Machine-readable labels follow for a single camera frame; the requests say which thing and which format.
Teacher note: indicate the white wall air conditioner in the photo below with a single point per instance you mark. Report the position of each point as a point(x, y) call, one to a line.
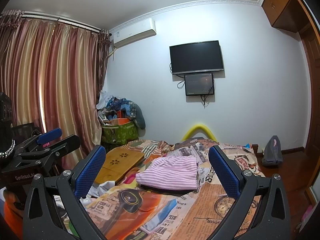
point(135, 32)

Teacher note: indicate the green storage basket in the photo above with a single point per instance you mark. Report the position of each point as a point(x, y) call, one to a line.
point(119, 134)

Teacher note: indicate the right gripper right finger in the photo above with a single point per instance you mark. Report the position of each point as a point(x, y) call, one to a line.
point(271, 219)

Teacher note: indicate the small black wall monitor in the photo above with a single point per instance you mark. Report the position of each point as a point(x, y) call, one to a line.
point(199, 84)

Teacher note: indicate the black folded garment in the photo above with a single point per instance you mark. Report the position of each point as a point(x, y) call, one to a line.
point(164, 191)

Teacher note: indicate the wooden lap desk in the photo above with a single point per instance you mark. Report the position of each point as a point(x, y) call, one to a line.
point(117, 163)

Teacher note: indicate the pink gold striped curtain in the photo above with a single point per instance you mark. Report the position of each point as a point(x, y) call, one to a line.
point(54, 73)

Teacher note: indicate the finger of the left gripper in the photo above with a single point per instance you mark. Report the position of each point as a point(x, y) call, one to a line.
point(49, 136)
point(64, 146)

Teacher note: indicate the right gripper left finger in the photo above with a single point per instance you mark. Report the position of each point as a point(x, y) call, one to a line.
point(41, 218)

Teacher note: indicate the black wall television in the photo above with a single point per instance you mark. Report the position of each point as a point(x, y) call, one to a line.
point(196, 57)

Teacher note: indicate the printed newspaper pattern bedspread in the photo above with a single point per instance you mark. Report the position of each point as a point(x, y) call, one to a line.
point(125, 211)

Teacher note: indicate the pile of clothes on basket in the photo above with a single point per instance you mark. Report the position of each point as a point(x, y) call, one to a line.
point(110, 107)

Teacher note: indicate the pink striped fleece pants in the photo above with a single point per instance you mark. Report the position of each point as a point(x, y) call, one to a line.
point(170, 173)

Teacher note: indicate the yellow foam headboard arch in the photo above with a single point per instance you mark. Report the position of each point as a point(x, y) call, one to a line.
point(199, 128)

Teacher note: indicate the left hand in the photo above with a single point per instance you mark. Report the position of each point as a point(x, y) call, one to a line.
point(12, 201)

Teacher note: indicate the grey backpack on floor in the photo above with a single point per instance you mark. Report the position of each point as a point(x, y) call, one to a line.
point(272, 155)

